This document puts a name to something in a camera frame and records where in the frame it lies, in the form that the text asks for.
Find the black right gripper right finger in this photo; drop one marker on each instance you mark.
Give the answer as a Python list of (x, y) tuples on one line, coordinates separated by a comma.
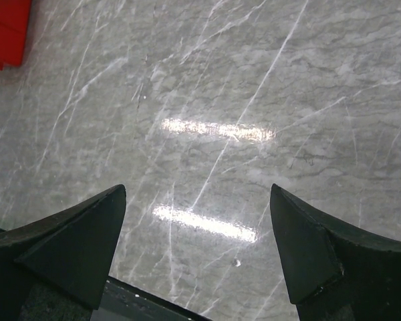
[(334, 270)]

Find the black table edge rail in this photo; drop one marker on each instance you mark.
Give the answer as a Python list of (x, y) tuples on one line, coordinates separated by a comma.
[(121, 301)]

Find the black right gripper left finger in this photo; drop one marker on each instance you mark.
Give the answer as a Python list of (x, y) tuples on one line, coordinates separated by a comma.
[(56, 268)]

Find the orange t shirt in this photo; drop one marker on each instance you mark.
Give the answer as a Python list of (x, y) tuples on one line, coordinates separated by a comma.
[(14, 17)]

